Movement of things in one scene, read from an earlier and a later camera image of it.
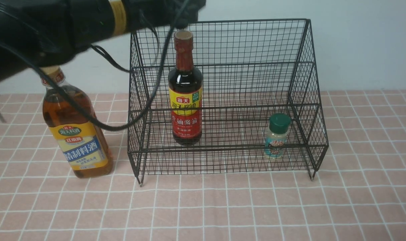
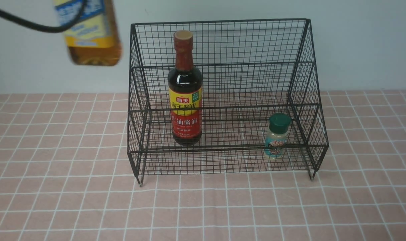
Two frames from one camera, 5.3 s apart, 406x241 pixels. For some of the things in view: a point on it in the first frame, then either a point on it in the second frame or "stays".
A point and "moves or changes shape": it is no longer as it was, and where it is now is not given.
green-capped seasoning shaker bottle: x=275 y=141 stays
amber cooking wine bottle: x=83 y=145 moves or changes shape
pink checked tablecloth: x=351 y=174 stays
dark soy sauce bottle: x=185 y=93 stays
